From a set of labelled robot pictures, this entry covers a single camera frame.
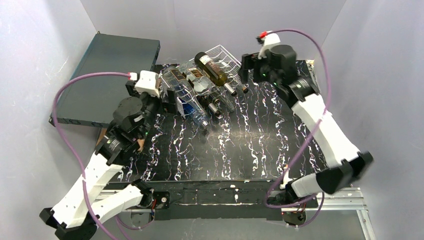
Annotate dark grey flat box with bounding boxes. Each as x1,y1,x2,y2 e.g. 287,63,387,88
56,33,161,128

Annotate clear round bottle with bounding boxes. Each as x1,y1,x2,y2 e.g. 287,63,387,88
160,65,209,130

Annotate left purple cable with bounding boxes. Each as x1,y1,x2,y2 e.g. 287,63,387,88
51,72,150,240

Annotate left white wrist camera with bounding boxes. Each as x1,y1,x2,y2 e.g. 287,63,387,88
128,70,161,98

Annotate white wire wine rack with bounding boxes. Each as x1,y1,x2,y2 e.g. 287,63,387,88
159,45,240,120

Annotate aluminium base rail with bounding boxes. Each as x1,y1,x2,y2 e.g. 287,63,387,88
66,187,377,240

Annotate blue glass bottle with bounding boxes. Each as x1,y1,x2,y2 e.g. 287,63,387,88
177,84,209,130

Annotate clear square liquor bottle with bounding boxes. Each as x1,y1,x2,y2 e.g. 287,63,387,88
178,65,214,96

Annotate dark green wine bottle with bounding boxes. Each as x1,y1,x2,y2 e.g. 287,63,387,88
200,95,221,117

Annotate olive wine bottle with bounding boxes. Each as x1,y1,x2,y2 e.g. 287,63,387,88
194,52,237,97

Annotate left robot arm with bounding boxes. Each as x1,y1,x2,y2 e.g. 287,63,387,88
39,78,170,240

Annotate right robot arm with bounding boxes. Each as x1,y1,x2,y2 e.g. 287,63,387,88
238,44,374,209

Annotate brown wooden board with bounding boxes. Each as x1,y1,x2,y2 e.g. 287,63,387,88
96,128,145,153

